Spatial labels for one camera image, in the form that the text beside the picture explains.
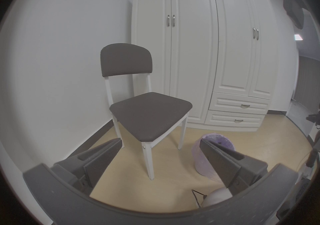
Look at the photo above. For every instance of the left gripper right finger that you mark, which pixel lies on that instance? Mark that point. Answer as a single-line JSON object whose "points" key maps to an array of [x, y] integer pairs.
{"points": [[230, 169]]}

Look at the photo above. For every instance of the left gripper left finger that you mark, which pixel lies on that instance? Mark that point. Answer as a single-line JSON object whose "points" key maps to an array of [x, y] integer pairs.
{"points": [[92, 166]]}

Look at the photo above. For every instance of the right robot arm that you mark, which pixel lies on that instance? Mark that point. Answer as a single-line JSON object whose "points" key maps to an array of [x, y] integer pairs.
{"points": [[315, 141]]}

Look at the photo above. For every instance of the white wardrobe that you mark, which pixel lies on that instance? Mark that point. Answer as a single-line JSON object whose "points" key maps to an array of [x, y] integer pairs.
{"points": [[195, 56]]}

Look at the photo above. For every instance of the white chair grey cushions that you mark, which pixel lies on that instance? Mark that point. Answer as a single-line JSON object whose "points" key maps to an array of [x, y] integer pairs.
{"points": [[150, 116]]}

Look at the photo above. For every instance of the purple plastic bag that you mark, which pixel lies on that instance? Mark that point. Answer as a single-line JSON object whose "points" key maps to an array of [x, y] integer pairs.
{"points": [[200, 159]]}

